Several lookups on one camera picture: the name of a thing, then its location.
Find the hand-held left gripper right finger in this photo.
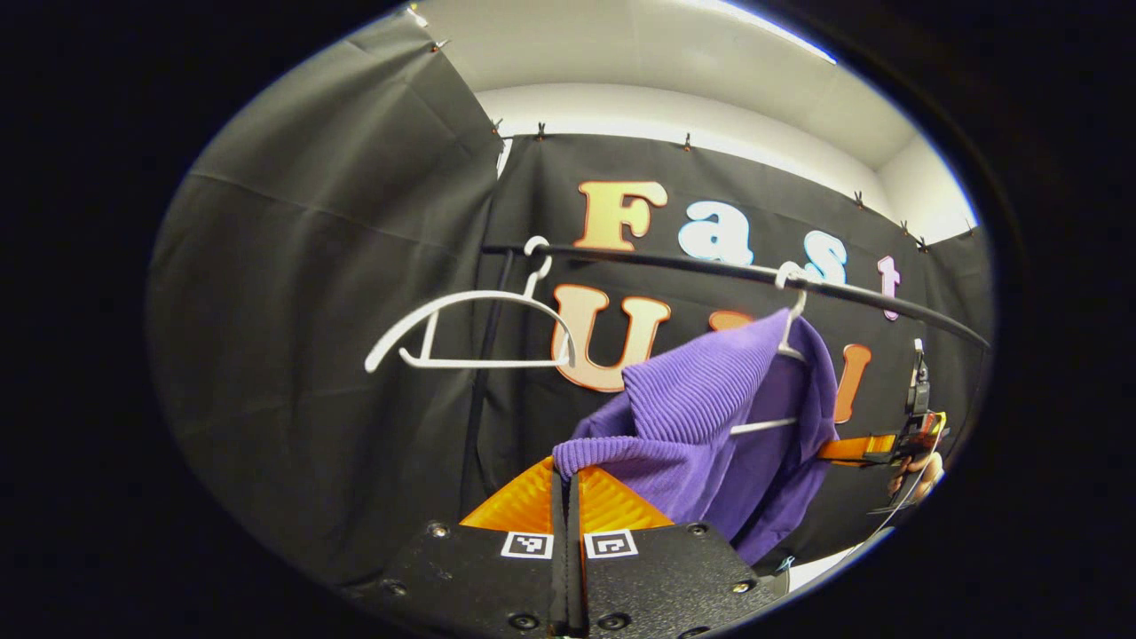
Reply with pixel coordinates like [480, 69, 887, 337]
[568, 466, 789, 639]

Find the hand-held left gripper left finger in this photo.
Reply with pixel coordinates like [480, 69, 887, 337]
[342, 457, 569, 639]

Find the white clothes hanger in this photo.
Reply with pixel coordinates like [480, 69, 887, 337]
[364, 235, 578, 374]
[730, 262, 813, 436]

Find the purple ribbed shirt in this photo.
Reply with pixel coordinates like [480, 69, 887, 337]
[552, 308, 840, 567]

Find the black clothes rail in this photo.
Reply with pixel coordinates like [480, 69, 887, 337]
[461, 241, 993, 498]

